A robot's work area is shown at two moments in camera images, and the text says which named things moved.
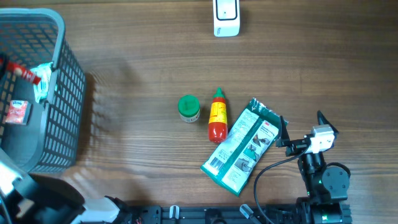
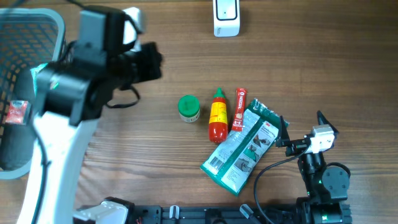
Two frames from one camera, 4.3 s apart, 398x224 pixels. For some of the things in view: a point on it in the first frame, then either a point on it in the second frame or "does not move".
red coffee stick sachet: (20, 70) → (240, 103)
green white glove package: (238, 152) does not move
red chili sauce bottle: (217, 122) does not move
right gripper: (295, 146) does not move
